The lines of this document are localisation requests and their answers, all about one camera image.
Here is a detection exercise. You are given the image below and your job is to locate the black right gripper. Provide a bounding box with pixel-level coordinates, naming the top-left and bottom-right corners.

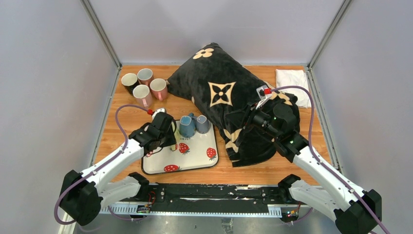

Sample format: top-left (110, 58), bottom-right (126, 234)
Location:
top-left (225, 99), bottom-right (282, 139)

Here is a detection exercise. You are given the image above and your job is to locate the pink octagonal mug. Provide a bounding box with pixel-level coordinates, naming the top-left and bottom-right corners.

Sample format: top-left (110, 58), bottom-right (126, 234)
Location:
top-left (132, 84), bottom-right (153, 109)

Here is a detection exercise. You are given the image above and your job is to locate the pink round mug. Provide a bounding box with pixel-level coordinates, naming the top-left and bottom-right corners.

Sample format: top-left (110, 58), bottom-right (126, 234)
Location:
top-left (150, 78), bottom-right (168, 101)

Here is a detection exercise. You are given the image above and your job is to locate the white strawberry tray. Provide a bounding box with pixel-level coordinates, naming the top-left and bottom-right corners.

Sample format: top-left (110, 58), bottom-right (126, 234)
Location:
top-left (141, 125), bottom-right (219, 175)

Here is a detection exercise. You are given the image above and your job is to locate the black mug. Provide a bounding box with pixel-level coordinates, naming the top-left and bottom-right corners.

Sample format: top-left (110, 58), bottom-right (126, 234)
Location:
top-left (121, 73), bottom-right (140, 95)

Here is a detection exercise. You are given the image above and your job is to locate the brown pink mug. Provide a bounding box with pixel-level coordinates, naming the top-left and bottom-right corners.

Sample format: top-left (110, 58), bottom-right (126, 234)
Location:
top-left (137, 68), bottom-right (153, 87)

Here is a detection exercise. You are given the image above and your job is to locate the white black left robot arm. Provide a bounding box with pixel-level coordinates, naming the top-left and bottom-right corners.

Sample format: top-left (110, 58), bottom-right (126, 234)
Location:
top-left (56, 112), bottom-right (177, 226)

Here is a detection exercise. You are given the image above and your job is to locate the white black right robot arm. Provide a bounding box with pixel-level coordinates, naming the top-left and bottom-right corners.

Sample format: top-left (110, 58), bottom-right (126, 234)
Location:
top-left (225, 103), bottom-right (382, 234)

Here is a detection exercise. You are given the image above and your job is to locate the grey blue dotted mug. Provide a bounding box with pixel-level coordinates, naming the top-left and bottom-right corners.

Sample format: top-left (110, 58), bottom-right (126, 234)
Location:
top-left (195, 115), bottom-right (210, 134)

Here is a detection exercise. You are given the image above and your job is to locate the black floral plush blanket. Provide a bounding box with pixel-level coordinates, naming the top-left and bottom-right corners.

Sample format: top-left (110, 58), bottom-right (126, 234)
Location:
top-left (167, 43), bottom-right (293, 167)

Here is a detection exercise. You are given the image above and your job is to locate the white folded cloth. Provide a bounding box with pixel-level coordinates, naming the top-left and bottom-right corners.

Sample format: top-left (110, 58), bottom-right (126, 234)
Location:
top-left (275, 68), bottom-right (313, 109)

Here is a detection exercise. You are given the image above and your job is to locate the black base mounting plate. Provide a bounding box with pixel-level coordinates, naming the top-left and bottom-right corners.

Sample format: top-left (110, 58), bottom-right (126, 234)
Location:
top-left (102, 183), bottom-right (309, 225)

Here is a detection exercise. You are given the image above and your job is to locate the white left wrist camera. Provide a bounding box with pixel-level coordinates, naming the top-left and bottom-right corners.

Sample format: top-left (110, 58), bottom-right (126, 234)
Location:
top-left (151, 108), bottom-right (167, 120)

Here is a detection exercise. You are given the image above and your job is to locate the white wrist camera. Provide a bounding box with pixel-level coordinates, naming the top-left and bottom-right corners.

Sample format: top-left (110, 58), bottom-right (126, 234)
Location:
top-left (256, 85), bottom-right (272, 109)
top-left (151, 108), bottom-right (167, 120)

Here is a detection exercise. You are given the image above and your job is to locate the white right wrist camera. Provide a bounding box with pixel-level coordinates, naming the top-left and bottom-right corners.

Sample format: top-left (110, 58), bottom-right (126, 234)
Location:
top-left (256, 85), bottom-right (272, 109)

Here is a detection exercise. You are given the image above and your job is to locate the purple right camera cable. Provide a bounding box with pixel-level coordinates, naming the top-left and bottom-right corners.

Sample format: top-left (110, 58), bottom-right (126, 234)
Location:
top-left (263, 85), bottom-right (391, 234)

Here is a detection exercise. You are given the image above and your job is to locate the purple camera cable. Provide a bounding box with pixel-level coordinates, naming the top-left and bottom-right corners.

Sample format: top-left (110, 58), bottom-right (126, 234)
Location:
top-left (53, 104), bottom-right (154, 226)
top-left (263, 85), bottom-right (391, 234)

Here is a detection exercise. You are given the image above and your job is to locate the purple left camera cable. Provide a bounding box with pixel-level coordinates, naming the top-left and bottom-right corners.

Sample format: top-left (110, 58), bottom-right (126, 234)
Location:
top-left (53, 104), bottom-right (154, 226)

